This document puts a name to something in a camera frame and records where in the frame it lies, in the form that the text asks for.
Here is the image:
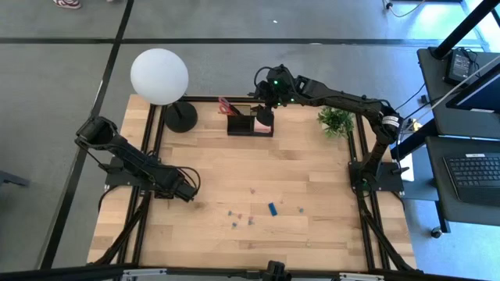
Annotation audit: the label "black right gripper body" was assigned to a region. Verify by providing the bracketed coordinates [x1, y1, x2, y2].
[255, 65, 302, 108]

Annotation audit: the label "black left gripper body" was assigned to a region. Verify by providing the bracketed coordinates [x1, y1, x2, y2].
[154, 166, 187, 198]

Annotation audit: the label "pink sticky notes pad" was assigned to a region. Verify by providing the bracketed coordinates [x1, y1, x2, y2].
[253, 116, 273, 135]

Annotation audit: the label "red-handled scissors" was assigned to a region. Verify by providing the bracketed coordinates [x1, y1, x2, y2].
[217, 96, 238, 116]

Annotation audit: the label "black mesh desk organizer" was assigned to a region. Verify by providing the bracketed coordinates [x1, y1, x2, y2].
[227, 104, 275, 138]

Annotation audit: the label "green plant in white pot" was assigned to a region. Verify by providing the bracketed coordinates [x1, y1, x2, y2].
[316, 105, 355, 138]

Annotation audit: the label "white globe lamp black base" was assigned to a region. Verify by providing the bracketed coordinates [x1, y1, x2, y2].
[130, 48, 198, 134]

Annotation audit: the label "white paper sheet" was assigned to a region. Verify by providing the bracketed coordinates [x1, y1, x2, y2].
[400, 154, 416, 183]

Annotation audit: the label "black side desk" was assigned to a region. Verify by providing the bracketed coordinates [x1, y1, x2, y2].
[416, 45, 500, 141]
[424, 135, 500, 228]

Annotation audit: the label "grey chair part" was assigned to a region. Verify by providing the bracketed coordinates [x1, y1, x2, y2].
[0, 169, 31, 188]

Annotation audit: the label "black power adapter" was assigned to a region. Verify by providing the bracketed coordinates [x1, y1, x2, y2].
[445, 49, 477, 86]

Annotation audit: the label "black vertical support pole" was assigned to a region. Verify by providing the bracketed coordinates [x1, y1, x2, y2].
[430, 0, 500, 60]

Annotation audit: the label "black desk monitor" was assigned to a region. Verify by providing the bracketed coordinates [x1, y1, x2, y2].
[445, 62, 500, 114]

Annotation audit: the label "person's shoe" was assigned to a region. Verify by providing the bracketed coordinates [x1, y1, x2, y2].
[52, 0, 82, 10]

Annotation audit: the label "black keyboard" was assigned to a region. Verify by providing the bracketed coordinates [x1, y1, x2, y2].
[443, 153, 500, 207]

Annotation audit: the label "black aluminium table frame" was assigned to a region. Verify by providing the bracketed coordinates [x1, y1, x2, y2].
[87, 94, 423, 281]

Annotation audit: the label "black cable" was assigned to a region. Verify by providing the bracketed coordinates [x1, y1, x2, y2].
[394, 83, 427, 114]

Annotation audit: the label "floor power cable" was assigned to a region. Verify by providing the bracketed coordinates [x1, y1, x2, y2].
[384, 0, 427, 19]

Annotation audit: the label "white cable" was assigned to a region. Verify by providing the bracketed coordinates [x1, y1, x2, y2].
[408, 54, 500, 124]

